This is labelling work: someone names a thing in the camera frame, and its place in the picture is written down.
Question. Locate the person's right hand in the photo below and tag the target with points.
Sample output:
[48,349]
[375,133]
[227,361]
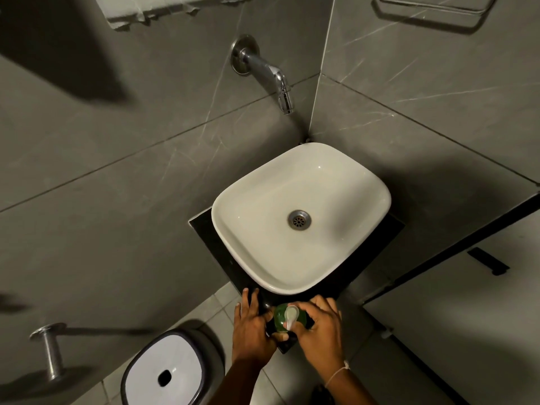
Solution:
[322,337]

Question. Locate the person's left hand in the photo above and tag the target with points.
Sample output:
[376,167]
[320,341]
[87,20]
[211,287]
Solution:
[251,337]

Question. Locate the person's left thumb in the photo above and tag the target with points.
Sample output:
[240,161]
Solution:
[279,337]

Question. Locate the person's left middle finger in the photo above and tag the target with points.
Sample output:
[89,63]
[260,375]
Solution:
[255,301]

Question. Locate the person's left little finger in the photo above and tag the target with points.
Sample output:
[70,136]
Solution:
[237,312]

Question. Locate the person's right thumb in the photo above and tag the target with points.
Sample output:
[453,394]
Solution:
[295,326]

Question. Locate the green soap pump bottle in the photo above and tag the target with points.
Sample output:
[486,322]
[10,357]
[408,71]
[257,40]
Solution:
[279,316]

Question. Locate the person's right forearm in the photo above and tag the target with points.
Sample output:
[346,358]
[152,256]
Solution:
[350,390]

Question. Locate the person's left forearm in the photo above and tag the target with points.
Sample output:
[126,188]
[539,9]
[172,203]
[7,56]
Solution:
[240,385]

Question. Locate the white ceramic sink basin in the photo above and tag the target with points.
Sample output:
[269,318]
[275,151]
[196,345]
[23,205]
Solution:
[261,231]

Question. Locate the black stone sink slab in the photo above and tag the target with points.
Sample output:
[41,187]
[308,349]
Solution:
[211,238]

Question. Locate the trash bin with white lid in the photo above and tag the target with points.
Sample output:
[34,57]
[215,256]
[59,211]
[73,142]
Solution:
[164,366]

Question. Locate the chrome sink drain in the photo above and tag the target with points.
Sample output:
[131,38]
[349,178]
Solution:
[299,220]

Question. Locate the white door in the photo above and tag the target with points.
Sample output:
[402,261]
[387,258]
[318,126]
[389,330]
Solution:
[464,324]

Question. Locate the chrome toilet paper holder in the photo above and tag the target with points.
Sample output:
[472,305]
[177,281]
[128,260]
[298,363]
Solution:
[51,352]

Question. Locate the chrome towel bar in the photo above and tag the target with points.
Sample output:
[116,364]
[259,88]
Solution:
[438,6]

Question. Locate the chrome wall faucet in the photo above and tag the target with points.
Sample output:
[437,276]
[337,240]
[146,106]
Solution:
[261,65]

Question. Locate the wall mirror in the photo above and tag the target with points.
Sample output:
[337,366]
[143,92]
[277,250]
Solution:
[168,6]

